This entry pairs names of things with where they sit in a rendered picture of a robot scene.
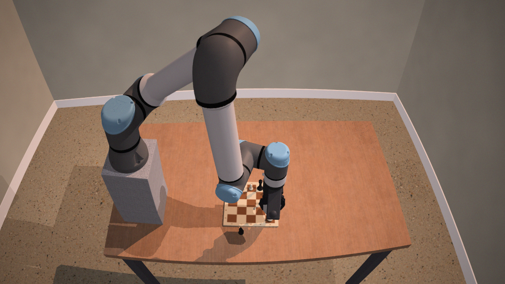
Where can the chessboard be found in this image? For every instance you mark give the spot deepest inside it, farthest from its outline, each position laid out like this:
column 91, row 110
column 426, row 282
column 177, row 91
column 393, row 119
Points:
column 247, row 211

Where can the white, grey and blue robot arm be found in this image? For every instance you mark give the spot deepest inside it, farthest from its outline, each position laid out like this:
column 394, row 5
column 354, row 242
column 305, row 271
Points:
column 213, row 66

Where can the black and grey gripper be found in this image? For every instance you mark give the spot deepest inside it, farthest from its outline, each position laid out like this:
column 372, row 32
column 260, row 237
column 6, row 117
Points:
column 263, row 200

